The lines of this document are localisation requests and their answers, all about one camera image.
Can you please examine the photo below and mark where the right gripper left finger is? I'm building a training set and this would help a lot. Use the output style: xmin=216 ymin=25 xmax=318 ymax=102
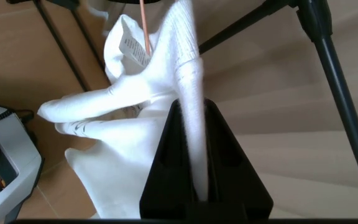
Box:
xmin=139 ymin=98 xmax=198 ymax=218

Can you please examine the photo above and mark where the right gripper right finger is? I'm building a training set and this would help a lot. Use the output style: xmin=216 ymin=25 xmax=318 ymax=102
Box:
xmin=203 ymin=98 xmax=274 ymax=218

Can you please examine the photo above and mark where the white garment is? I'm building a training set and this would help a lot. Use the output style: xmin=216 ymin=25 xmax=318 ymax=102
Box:
xmin=37 ymin=0 xmax=209 ymax=220

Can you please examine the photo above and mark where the pink clothes hanger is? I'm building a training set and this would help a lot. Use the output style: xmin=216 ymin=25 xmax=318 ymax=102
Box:
xmin=139 ymin=0 xmax=152 ymax=57

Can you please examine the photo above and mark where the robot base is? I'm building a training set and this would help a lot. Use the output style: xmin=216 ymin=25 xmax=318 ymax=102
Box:
xmin=0 ymin=100 xmax=45 ymax=224

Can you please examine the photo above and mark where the black clothes rack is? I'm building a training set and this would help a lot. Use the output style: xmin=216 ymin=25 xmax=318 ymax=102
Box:
xmin=6 ymin=0 xmax=358 ymax=184

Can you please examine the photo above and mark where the beige curtain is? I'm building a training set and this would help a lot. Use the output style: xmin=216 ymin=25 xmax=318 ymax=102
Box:
xmin=85 ymin=0 xmax=358 ymax=218

